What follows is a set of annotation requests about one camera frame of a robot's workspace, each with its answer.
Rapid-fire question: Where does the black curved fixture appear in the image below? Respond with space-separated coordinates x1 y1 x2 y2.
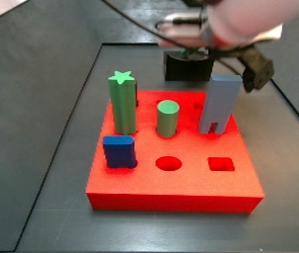
163 50 214 81

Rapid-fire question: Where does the green star peg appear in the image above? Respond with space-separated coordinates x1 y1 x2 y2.
108 71 138 134

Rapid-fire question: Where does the light blue slotted block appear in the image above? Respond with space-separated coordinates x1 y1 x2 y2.
199 75 243 134

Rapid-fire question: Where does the black camera cable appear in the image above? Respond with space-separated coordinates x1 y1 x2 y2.
100 0 246 77

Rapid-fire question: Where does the green three prong object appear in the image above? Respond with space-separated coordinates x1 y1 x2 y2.
182 47 199 56

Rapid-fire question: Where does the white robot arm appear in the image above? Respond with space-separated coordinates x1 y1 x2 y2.
158 0 299 50

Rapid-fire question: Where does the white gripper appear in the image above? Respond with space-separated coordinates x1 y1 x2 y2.
155 13 282 49

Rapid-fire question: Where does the dark blue rounded peg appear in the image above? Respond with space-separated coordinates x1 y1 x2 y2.
103 135 138 168

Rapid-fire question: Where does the red peg board block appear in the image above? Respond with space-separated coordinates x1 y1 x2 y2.
85 91 265 213

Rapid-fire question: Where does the green round cylinder peg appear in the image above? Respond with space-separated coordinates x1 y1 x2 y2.
156 100 179 137

